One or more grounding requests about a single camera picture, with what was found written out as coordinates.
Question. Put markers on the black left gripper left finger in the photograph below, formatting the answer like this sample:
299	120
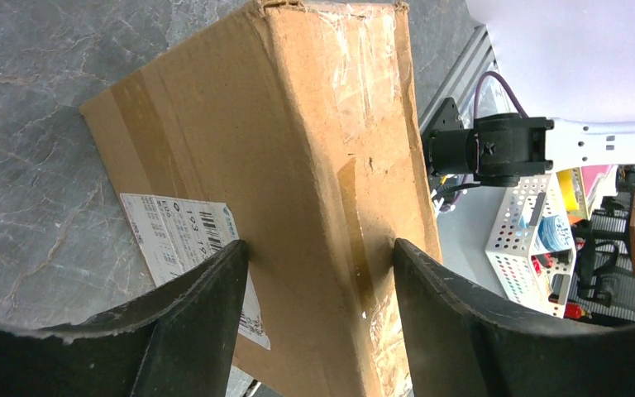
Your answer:
176	340

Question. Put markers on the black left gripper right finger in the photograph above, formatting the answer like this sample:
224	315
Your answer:
464	340

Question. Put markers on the brown cardboard box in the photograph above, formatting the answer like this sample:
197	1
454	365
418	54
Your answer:
291	125

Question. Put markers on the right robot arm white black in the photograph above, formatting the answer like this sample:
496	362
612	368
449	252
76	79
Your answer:
501	149

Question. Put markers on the white perforated storage basket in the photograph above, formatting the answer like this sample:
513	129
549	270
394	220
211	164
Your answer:
531	248

